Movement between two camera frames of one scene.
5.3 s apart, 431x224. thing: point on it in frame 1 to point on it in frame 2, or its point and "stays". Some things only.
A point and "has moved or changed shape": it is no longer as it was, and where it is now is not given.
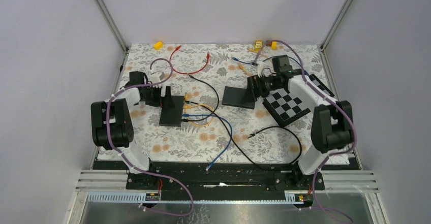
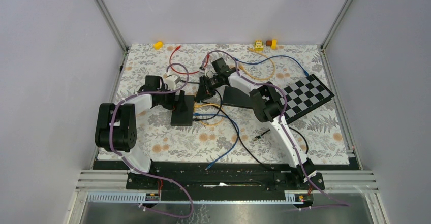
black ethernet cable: [252, 134] has moved or changed shape
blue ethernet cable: [253, 63] stays
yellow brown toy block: [273, 44] stays
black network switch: [171, 112] has moved or changed shape
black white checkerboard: [285, 106] stays
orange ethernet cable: [185, 106] to [198, 106]
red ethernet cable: [176, 49] stays
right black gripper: [254, 88] to [203, 92]
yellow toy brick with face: [257, 45] stays
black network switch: [237, 96] stays
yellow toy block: [158, 45] stays
